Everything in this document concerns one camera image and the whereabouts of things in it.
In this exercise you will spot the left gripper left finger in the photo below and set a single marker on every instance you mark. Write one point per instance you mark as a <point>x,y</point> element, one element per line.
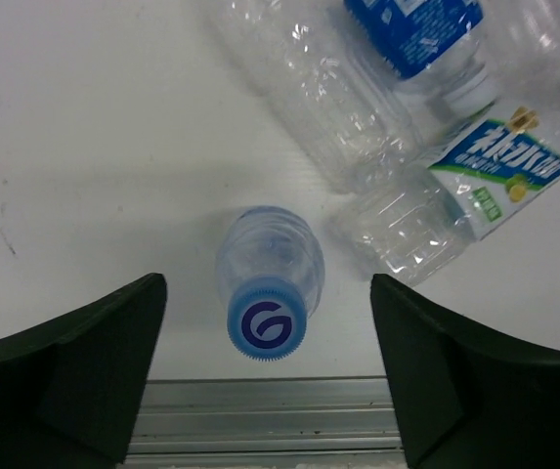
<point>71,387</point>

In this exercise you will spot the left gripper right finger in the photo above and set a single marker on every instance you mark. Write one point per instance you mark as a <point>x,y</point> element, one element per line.
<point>465,395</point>

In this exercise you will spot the green-white label plastic bottle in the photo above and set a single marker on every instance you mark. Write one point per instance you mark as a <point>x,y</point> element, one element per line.
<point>481,173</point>

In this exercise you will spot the small clear blue-cap bottle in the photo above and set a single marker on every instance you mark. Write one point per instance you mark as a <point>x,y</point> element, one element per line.
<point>270,275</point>

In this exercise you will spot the long clear plastic bottle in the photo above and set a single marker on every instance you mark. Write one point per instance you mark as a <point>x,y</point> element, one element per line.
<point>324,83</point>

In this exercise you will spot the blue label plastic bottle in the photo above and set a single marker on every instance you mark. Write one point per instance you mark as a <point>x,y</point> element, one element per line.
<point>432,46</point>

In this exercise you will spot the clear ribbed plastic bottle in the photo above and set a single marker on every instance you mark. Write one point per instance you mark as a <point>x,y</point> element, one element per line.
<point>523,39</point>

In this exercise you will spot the aluminium front rail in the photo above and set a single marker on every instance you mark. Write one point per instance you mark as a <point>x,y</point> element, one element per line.
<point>280,423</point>

